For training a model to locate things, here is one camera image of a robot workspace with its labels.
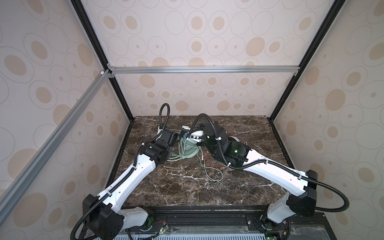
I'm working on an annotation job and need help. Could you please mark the mint green wired headphones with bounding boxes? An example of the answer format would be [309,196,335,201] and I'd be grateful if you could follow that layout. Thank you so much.
[167,129,224,182]

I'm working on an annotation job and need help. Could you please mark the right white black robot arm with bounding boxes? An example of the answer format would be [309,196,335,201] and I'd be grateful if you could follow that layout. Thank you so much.
[184,114,350,223]

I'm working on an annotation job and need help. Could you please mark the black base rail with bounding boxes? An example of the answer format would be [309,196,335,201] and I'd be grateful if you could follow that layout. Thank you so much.
[77,205,331,240]

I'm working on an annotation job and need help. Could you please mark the black frame post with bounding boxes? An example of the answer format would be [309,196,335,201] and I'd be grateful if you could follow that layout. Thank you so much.
[269,0,346,123]
[70,0,135,122]

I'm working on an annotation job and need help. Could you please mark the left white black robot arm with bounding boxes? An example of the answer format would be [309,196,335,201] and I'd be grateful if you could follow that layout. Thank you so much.
[70,121,177,240]

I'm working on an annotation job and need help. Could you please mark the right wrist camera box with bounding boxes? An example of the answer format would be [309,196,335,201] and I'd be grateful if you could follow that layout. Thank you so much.
[180,126,204,144]

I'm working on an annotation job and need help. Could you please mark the right black frame post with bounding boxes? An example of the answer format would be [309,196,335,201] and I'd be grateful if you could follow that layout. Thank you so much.
[269,0,346,123]

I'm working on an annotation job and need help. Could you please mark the horizontal aluminium frame bar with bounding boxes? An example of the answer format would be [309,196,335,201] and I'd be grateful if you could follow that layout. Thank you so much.
[102,65,300,76]

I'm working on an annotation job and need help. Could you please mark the left slanted aluminium frame bar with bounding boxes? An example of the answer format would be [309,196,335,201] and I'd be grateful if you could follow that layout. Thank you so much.
[1,70,111,225]

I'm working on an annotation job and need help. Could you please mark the white black red-cabled headphones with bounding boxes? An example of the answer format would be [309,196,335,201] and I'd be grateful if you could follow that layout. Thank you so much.
[206,134,241,170]

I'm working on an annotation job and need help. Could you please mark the left black frame post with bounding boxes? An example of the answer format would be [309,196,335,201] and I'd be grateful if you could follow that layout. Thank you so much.
[70,0,135,122]

